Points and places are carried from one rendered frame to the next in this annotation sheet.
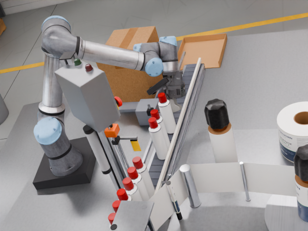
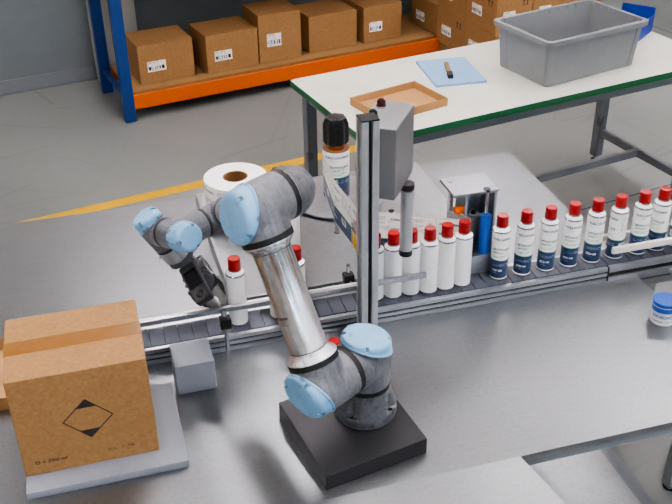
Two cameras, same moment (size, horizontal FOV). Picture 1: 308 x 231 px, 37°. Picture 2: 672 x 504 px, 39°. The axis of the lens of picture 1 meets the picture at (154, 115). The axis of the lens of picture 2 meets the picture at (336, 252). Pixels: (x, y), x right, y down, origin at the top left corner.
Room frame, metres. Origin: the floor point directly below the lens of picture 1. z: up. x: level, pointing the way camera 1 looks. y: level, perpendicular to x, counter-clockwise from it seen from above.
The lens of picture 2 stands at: (2.80, 1.71, 2.39)
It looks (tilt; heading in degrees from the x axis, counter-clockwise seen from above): 32 degrees down; 229
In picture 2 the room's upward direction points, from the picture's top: 1 degrees counter-clockwise
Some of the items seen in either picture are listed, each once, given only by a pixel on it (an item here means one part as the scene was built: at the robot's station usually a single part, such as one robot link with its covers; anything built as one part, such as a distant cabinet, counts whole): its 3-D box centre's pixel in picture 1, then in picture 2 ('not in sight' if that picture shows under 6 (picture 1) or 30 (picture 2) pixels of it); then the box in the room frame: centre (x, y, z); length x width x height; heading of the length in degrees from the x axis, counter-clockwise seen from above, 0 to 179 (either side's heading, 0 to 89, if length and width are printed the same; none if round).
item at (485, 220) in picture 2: not in sight; (484, 239); (0.94, 0.22, 0.98); 0.03 x 0.03 x 0.17
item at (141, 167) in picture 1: (143, 178); (374, 266); (1.27, 0.11, 0.98); 0.05 x 0.05 x 0.20
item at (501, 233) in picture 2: not in sight; (500, 246); (0.93, 0.27, 0.98); 0.05 x 0.05 x 0.20
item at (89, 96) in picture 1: (88, 94); (385, 149); (1.31, 0.19, 1.38); 0.17 x 0.10 x 0.19; 30
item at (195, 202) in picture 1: (190, 186); not in sight; (1.16, -0.05, 0.97); 0.05 x 0.05 x 0.19
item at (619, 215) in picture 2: not in sight; (617, 226); (0.59, 0.44, 0.98); 0.05 x 0.05 x 0.20
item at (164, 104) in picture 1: (166, 113); (236, 290); (1.62, -0.06, 0.98); 0.05 x 0.05 x 0.20
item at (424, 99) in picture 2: not in sight; (398, 101); (0.11, -0.96, 0.82); 0.34 x 0.24 x 0.04; 171
